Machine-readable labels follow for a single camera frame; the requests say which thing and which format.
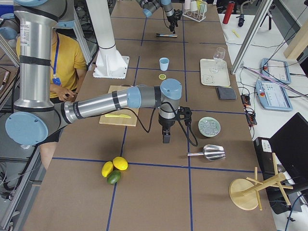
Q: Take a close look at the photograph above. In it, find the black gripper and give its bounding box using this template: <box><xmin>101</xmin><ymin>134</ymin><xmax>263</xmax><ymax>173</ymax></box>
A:
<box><xmin>168</xmin><ymin>14</ymin><xmax>180</xmax><ymax>28</ymax></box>
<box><xmin>158</xmin><ymin>115</ymin><xmax>175</xmax><ymax>143</ymax></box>

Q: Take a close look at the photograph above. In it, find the lemon slice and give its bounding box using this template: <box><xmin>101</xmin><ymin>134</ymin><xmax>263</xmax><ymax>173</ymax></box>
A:
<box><xmin>158</xmin><ymin>74</ymin><xmax>167</xmax><ymax>80</ymax></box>

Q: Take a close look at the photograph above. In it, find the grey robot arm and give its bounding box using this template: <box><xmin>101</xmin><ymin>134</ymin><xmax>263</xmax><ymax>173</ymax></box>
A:
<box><xmin>137</xmin><ymin>0</ymin><xmax>182</xmax><ymax>143</ymax></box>
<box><xmin>5</xmin><ymin>0</ymin><xmax>182</xmax><ymax>145</ymax></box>

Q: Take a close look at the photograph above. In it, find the blue paper cup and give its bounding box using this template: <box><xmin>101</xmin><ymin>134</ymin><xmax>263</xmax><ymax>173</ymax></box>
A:
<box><xmin>159</xmin><ymin>57</ymin><xmax>169</xmax><ymax>71</ymax></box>

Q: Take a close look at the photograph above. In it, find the yellow lemon at edge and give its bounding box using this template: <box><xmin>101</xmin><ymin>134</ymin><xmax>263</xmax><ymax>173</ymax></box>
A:
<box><xmin>101</xmin><ymin>161</ymin><xmax>114</xmax><ymax>178</ymax></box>

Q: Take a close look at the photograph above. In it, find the wooden cup stand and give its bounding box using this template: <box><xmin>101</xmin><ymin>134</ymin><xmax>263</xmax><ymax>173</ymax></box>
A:
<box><xmin>229</xmin><ymin>153</ymin><xmax>293</xmax><ymax>211</ymax></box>

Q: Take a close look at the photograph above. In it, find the white rack with cups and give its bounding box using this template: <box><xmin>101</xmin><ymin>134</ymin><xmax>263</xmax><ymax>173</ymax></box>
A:
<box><xmin>183</xmin><ymin>0</ymin><xmax>207</xmax><ymax>22</ymax></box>

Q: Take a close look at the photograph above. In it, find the bamboo cutting board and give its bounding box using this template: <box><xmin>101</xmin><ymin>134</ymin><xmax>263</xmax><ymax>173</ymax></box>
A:
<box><xmin>99</xmin><ymin>85</ymin><xmax>139</xmax><ymax>127</ymax></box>

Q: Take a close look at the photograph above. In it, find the green bowl of ice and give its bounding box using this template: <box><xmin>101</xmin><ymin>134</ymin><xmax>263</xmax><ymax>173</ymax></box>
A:
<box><xmin>198</xmin><ymin>117</ymin><xmax>221</xmax><ymax>138</ymax></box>

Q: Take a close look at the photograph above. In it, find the steel ice scoop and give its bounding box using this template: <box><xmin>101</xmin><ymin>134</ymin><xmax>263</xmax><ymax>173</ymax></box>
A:
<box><xmin>187</xmin><ymin>144</ymin><xmax>226</xmax><ymax>161</ymax></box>

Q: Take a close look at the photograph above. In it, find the red bottle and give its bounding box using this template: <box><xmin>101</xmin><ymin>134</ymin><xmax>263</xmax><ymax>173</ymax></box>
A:
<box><xmin>222</xmin><ymin>0</ymin><xmax>235</xmax><ymax>25</ymax></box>

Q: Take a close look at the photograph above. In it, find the clear wine glass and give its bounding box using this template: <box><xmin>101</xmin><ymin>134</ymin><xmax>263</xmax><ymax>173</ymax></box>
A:
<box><xmin>213</xmin><ymin>47</ymin><xmax>226</xmax><ymax>71</ymax></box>

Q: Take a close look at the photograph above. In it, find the yellow plastic knife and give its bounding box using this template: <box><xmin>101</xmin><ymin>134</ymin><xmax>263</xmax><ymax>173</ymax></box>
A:
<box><xmin>104</xmin><ymin>114</ymin><xmax>131</xmax><ymax>118</ymax></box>

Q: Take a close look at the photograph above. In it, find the cream bear tray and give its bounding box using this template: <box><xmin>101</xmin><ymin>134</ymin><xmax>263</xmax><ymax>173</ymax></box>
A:
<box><xmin>200</xmin><ymin>59</ymin><xmax>231</xmax><ymax>87</ymax></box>

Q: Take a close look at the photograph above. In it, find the green lime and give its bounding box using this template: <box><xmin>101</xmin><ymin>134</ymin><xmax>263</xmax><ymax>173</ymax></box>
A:
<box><xmin>107</xmin><ymin>170</ymin><xmax>121</xmax><ymax>185</ymax></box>

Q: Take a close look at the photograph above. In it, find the grey folded cloth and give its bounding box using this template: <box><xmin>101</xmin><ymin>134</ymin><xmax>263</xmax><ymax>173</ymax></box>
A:
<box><xmin>216</xmin><ymin>86</ymin><xmax>237</xmax><ymax>100</ymax></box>

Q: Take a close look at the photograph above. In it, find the blue teach pendant near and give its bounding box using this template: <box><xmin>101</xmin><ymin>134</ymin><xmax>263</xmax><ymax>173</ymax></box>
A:
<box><xmin>256</xmin><ymin>80</ymin><xmax>293</xmax><ymax>112</ymax></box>

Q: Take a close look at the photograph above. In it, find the blue teach pendant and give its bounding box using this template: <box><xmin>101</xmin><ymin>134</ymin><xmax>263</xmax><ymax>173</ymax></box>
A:
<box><xmin>260</xmin><ymin>58</ymin><xmax>292</xmax><ymax>84</ymax></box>
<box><xmin>256</xmin><ymin>80</ymin><xmax>293</xmax><ymax>112</ymax></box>

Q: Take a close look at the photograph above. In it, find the person in yellow shirt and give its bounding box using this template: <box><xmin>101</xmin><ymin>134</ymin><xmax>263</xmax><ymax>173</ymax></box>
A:
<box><xmin>16</xmin><ymin>31</ymin><xmax>87</xmax><ymax>173</ymax></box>

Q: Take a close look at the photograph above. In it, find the blue teach pendant far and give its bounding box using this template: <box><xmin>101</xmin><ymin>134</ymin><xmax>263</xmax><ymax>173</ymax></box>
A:
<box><xmin>260</xmin><ymin>58</ymin><xmax>292</xmax><ymax>84</ymax></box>

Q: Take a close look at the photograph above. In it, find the black camera mount wrist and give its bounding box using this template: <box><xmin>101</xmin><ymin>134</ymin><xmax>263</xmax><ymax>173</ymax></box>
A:
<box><xmin>174</xmin><ymin>9</ymin><xmax>182</xmax><ymax>20</ymax></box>
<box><xmin>177</xmin><ymin>106</ymin><xmax>192</xmax><ymax>126</ymax></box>

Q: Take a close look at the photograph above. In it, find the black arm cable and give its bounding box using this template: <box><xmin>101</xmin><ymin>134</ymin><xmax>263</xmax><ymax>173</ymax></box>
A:
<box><xmin>125</xmin><ymin>101</ymin><xmax>199</xmax><ymax>147</ymax></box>

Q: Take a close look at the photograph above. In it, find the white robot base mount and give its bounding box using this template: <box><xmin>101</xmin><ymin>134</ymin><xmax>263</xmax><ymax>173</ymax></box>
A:
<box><xmin>86</xmin><ymin>0</ymin><xmax>129</xmax><ymax>79</ymax></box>

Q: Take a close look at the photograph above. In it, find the aluminium frame post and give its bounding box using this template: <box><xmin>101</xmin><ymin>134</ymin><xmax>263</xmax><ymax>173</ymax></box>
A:
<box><xmin>231</xmin><ymin>0</ymin><xmax>273</xmax><ymax>75</ymax></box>

